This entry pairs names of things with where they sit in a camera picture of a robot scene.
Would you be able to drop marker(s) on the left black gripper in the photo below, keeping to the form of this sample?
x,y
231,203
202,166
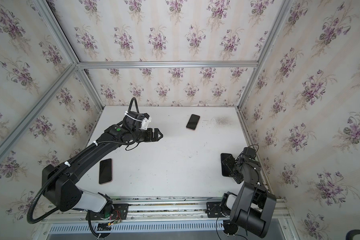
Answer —
x,y
149,135

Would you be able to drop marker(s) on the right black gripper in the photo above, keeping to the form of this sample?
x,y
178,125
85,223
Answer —
x,y
236,167

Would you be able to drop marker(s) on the pink-cased phone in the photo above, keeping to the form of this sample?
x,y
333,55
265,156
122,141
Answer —
x,y
193,122
105,171

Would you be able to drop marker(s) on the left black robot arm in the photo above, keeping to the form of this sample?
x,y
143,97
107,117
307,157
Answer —
x,y
60,182

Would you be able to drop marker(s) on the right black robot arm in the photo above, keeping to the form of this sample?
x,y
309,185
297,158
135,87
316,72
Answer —
x,y
253,206

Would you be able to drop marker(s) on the white vented grille strip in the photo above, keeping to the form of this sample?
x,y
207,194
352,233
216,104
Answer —
x,y
139,227

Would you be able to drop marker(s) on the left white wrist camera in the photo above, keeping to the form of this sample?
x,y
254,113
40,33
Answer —
x,y
145,123

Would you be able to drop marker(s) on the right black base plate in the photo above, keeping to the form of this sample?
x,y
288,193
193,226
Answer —
x,y
217,210

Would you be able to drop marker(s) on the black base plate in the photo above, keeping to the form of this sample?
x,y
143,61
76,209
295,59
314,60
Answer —
x,y
217,210
111,213

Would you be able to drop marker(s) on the aluminium rail base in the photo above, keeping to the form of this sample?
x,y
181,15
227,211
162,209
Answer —
x,y
157,209

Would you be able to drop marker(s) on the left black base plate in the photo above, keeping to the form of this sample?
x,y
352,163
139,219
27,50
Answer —
x,y
111,213

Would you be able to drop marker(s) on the aluminium frame cage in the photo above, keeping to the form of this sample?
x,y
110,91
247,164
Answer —
x,y
78,67

